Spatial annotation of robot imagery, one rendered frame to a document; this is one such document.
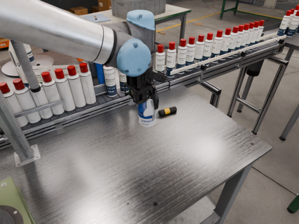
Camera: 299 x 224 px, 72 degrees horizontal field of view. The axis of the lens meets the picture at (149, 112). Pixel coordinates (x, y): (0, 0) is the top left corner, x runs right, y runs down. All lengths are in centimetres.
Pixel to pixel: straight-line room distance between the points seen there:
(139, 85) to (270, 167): 165
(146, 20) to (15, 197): 64
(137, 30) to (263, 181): 167
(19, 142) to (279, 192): 178
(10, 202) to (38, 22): 55
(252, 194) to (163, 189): 120
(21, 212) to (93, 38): 53
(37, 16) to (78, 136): 67
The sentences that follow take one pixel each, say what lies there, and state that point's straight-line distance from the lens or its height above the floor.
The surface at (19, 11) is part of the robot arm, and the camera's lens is 39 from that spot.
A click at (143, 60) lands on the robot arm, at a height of 131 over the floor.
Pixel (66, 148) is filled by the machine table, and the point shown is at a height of 83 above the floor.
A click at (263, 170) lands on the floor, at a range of 207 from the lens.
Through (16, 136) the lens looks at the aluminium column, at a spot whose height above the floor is 95.
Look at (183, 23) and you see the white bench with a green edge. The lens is 325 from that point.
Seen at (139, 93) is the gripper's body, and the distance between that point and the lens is 66.
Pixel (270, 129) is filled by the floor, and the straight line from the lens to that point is 250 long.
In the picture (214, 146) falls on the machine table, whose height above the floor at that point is 83.
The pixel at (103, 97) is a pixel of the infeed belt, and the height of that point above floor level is 88.
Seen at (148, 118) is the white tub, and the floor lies 99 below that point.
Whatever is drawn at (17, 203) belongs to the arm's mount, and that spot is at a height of 90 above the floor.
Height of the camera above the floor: 149
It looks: 39 degrees down
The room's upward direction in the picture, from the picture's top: straight up
